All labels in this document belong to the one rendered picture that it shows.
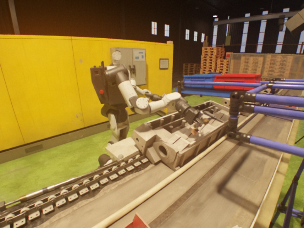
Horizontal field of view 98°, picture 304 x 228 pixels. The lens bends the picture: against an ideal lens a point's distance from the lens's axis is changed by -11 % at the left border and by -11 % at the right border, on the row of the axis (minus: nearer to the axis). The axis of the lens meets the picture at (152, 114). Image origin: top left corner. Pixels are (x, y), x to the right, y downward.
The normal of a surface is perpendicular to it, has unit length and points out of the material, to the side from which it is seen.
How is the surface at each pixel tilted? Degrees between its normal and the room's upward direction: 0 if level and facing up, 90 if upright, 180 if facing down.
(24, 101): 90
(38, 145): 90
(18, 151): 90
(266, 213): 0
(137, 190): 0
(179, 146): 22
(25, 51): 90
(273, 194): 0
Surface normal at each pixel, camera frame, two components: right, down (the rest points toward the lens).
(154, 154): 0.43, -0.54
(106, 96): 0.35, 0.32
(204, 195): 0.00, -0.94
